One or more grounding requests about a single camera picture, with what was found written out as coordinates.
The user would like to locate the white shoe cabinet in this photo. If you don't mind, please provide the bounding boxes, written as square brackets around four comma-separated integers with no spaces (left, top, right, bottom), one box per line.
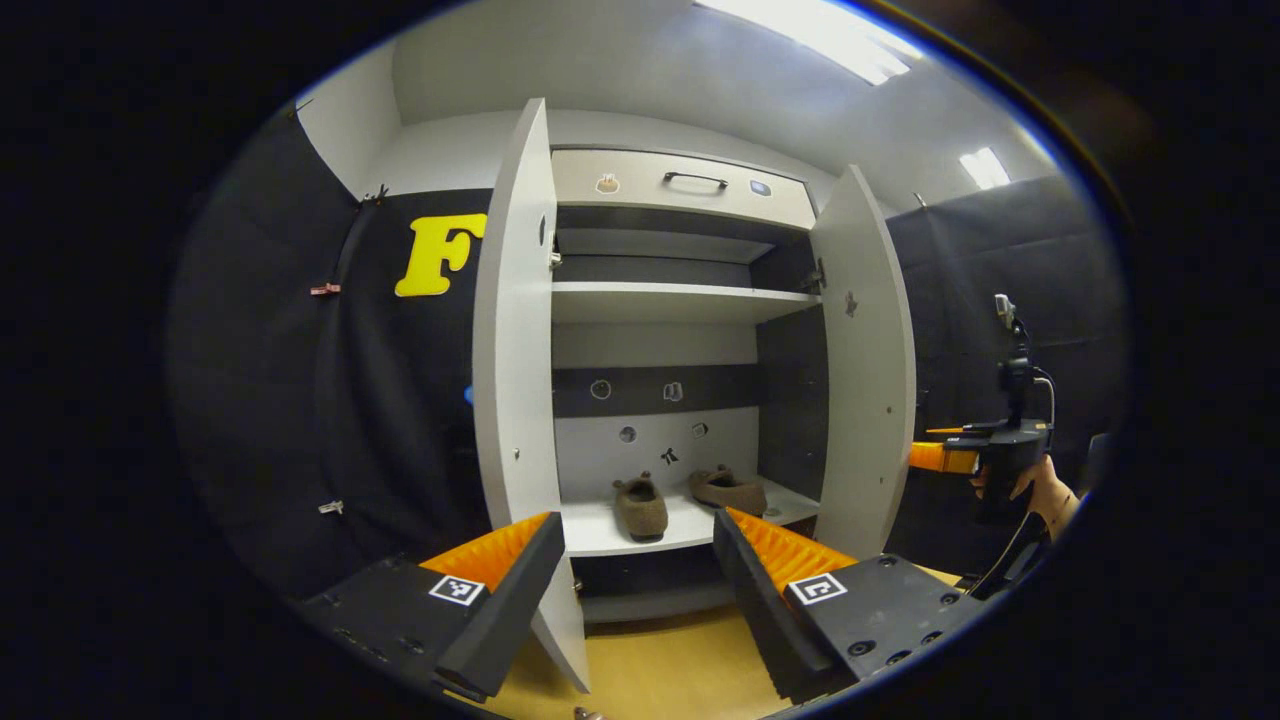
[550,145,829,626]

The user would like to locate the white cabinet door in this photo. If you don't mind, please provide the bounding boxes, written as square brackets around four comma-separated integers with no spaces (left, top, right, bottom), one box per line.
[808,165,918,561]
[472,97,591,693]

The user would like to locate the long ceiling light panel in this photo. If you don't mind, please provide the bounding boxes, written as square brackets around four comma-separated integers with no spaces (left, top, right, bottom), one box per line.
[695,0,921,86]

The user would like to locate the brown fuzzy shoe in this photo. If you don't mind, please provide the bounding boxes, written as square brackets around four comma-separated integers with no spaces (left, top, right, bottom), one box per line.
[687,464,769,518]
[612,471,670,543]

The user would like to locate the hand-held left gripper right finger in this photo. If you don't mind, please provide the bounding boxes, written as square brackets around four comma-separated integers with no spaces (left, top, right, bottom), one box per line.
[714,507,986,704]

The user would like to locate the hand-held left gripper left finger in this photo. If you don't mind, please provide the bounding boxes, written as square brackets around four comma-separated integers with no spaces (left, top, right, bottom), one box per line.
[295,512,567,701]

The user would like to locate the small ceiling light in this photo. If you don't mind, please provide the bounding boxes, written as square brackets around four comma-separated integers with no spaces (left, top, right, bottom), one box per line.
[960,148,1011,191]

